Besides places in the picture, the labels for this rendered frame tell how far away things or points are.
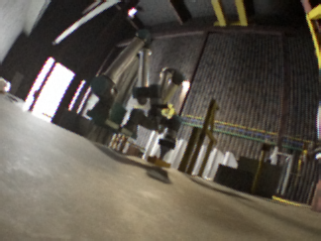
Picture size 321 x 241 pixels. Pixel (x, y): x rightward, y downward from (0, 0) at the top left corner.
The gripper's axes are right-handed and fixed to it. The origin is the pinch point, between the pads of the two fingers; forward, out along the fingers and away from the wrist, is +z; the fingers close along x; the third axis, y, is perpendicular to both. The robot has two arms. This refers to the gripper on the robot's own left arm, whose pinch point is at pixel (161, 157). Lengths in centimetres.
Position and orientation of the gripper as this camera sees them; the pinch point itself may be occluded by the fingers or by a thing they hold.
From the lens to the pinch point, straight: 120.1
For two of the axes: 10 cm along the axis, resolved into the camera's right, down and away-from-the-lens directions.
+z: -3.7, 9.1, -2.1
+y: -5.0, -3.8, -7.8
